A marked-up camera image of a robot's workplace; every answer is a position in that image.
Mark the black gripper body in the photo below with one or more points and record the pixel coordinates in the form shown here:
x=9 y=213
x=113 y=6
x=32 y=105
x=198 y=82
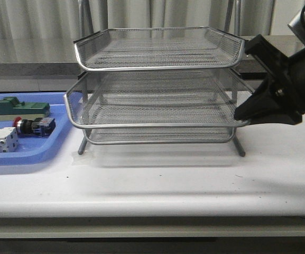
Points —
x=287 y=73

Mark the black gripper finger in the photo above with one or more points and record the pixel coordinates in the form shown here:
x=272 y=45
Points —
x=263 y=107

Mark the silver mesh tray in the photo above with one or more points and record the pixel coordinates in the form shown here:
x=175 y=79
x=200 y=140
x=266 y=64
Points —
x=200 y=98
x=159 y=135
x=159 y=49

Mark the red emergency push button switch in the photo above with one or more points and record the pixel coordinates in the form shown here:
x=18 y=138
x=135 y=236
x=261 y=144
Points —
x=41 y=126

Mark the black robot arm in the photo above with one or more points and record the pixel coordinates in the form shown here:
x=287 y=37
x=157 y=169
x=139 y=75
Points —
x=280 y=98

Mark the blue plastic tray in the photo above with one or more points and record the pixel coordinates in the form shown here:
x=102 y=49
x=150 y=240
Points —
x=31 y=150

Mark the green and beige electrical module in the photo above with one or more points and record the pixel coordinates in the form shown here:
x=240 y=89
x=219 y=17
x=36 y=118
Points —
x=11 y=107

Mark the white circuit breaker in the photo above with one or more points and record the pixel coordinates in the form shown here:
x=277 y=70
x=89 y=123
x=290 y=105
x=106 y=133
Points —
x=8 y=139

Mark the silver wire rack frame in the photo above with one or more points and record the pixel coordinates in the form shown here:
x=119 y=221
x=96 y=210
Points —
x=85 y=16

